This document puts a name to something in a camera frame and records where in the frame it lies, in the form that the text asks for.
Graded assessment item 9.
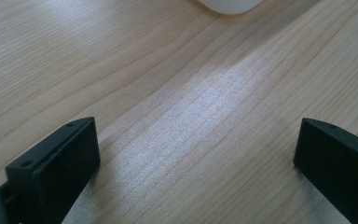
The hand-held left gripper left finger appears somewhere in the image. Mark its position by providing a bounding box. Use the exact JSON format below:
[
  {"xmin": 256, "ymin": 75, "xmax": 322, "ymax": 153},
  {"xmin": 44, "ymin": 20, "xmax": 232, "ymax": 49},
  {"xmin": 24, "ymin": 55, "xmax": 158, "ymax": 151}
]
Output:
[{"xmin": 0, "ymin": 116, "xmax": 102, "ymax": 224}]

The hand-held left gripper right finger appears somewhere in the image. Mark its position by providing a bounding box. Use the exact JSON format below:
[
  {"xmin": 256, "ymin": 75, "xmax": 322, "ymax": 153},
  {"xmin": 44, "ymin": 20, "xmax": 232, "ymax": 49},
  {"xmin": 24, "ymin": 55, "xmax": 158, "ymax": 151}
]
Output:
[{"xmin": 293, "ymin": 117, "xmax": 358, "ymax": 224}]

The white round container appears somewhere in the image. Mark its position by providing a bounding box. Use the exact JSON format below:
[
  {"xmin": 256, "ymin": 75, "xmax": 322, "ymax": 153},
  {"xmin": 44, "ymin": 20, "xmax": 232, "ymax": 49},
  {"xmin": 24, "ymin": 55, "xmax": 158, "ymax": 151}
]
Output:
[{"xmin": 198, "ymin": 0, "xmax": 267, "ymax": 16}]

